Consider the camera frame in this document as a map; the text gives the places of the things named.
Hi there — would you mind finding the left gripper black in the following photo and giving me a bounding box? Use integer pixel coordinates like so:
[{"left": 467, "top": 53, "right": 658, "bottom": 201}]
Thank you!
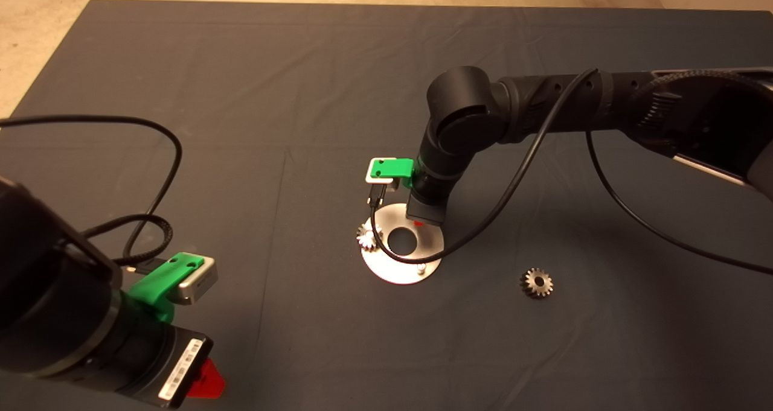
[{"left": 91, "top": 305, "right": 226, "bottom": 409}]

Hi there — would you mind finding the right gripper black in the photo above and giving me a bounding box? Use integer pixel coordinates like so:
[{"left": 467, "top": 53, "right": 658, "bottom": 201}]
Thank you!
[{"left": 406, "top": 184, "right": 451, "bottom": 226}]

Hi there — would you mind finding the small steel planetary gear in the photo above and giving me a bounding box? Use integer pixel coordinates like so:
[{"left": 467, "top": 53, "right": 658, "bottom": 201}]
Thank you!
[
  {"left": 356, "top": 223, "right": 383, "bottom": 252},
  {"left": 520, "top": 267, "right": 554, "bottom": 299}
]

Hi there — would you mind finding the round metal carrier plate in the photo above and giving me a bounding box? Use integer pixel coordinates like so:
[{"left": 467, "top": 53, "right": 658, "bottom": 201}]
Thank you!
[{"left": 361, "top": 203, "right": 443, "bottom": 285}]

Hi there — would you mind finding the dark grey table cloth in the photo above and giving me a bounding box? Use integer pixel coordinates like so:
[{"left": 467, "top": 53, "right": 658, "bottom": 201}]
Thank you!
[{"left": 0, "top": 0, "right": 773, "bottom": 411}]

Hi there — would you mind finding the small silver camera box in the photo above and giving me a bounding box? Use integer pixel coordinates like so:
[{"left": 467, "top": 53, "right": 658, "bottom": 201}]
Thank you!
[
  {"left": 166, "top": 256, "right": 219, "bottom": 306},
  {"left": 365, "top": 158, "right": 399, "bottom": 192}
]

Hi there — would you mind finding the bright green camera mount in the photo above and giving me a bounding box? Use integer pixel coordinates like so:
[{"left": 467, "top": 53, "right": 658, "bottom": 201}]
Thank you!
[
  {"left": 126, "top": 252, "right": 206, "bottom": 324},
  {"left": 370, "top": 158, "right": 417, "bottom": 188}
]

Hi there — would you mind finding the smooth black camera cable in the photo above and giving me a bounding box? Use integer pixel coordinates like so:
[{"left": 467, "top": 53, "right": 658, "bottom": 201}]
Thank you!
[
  {"left": 0, "top": 115, "right": 183, "bottom": 274},
  {"left": 367, "top": 67, "right": 773, "bottom": 276}
]

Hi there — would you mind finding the black braided cable sleeve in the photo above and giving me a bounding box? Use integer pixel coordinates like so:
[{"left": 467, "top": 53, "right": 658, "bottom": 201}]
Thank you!
[
  {"left": 634, "top": 68, "right": 773, "bottom": 107},
  {"left": 82, "top": 214, "right": 174, "bottom": 267}
]

